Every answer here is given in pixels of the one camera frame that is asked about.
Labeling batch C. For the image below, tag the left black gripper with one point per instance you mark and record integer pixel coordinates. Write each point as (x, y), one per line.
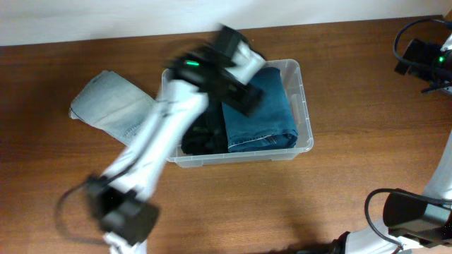
(236, 96)

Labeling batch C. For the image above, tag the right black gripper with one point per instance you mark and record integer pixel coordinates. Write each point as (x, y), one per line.
(418, 51)

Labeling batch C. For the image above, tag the large black garment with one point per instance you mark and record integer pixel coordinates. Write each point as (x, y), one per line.
(207, 134)

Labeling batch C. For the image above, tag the clear plastic storage bin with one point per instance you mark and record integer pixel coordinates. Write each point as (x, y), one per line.
(291, 77)

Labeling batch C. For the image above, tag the medium blue jeans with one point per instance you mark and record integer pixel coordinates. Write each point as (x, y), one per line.
(271, 126)

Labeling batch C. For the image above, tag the light blue jeans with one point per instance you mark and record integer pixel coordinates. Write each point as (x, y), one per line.
(112, 104)

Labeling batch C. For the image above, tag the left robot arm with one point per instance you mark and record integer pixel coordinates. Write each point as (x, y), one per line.
(119, 197)

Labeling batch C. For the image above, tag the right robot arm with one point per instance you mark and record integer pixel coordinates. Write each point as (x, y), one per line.
(409, 220)

